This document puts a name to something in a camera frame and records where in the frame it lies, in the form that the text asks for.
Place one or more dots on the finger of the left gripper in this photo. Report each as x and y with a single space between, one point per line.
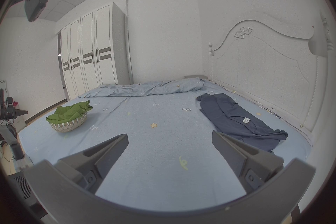
22 112

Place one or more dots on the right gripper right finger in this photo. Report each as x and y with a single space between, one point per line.
236 160

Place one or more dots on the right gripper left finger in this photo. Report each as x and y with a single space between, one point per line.
107 157

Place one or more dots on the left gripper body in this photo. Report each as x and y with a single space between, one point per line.
10 114

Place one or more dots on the green shorts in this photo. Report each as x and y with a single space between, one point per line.
68 112

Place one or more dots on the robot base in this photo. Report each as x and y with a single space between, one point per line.
23 186

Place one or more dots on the round woven basket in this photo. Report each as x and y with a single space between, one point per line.
69 125

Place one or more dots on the bed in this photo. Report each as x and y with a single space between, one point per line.
162 144

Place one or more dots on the dark blue T-shirt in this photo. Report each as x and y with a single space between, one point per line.
228 115

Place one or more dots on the pale blue quilt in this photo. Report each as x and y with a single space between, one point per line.
147 89

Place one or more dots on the white wardrobe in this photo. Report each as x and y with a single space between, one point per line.
86 60

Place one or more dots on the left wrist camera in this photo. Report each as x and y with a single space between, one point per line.
10 102

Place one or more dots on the grey vertical wall pipe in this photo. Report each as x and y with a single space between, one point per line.
129 34

